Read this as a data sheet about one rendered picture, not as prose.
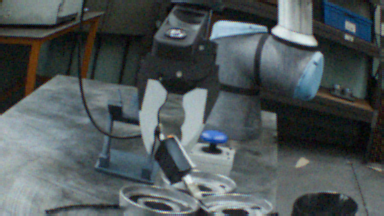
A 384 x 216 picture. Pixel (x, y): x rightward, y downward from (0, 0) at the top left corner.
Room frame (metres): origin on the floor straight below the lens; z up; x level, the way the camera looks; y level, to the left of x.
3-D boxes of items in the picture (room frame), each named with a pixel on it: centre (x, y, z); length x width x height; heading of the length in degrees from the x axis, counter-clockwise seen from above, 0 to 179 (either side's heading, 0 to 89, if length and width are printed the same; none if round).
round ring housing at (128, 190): (0.79, 0.02, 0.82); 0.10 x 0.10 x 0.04
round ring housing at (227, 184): (0.90, -0.03, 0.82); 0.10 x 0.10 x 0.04
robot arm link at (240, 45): (1.38, -0.08, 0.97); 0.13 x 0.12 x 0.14; 65
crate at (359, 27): (4.44, -1.14, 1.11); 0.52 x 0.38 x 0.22; 86
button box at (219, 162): (1.06, -0.04, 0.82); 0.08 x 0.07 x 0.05; 176
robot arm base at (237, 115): (1.39, -0.07, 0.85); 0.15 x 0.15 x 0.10
